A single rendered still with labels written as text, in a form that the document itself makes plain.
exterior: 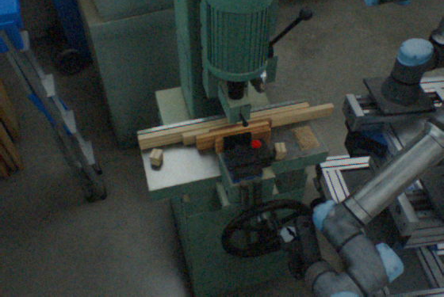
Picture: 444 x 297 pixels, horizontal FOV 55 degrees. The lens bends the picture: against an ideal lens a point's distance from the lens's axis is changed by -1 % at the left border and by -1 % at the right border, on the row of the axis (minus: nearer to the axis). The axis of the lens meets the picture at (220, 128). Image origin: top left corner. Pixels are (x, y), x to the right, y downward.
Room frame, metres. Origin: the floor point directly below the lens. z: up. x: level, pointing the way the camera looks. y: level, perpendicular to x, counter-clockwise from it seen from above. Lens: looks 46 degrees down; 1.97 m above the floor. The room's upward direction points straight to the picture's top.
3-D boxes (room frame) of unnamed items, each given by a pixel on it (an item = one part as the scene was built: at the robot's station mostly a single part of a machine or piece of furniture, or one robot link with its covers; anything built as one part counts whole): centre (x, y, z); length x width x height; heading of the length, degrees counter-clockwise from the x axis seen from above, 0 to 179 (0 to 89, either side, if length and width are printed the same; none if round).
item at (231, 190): (0.83, -0.08, 0.92); 0.15 x 0.13 x 0.09; 106
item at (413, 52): (1.33, -0.74, 0.98); 0.13 x 0.12 x 0.14; 112
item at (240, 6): (1.02, -0.05, 1.35); 0.18 x 0.18 x 0.31
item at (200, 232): (1.14, -0.01, 0.36); 0.58 x 0.45 x 0.71; 16
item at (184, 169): (0.91, -0.05, 0.87); 0.61 x 0.30 x 0.06; 106
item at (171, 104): (1.14, -0.01, 0.76); 0.57 x 0.45 x 0.09; 16
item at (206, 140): (0.98, -0.04, 0.93); 0.25 x 0.01 x 0.06; 106
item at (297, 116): (1.05, -0.14, 0.92); 0.54 x 0.02 x 0.04; 106
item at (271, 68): (1.24, -0.15, 1.02); 0.09 x 0.07 x 0.12; 106
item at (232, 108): (1.04, -0.04, 1.03); 0.14 x 0.07 x 0.09; 16
